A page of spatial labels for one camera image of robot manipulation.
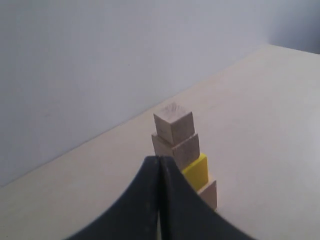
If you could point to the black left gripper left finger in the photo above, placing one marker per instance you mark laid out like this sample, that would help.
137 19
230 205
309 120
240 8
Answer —
134 215

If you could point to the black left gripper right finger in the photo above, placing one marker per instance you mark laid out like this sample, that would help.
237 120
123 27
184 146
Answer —
184 215

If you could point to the large wooden cube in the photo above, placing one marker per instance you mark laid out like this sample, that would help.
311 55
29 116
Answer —
208 193

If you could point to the yellow cube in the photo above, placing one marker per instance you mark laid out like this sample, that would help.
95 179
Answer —
196 173

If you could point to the medium wooden cube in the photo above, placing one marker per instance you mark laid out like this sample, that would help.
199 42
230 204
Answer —
183 153

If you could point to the small wooden cube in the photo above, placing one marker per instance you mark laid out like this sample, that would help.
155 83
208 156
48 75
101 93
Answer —
174 123

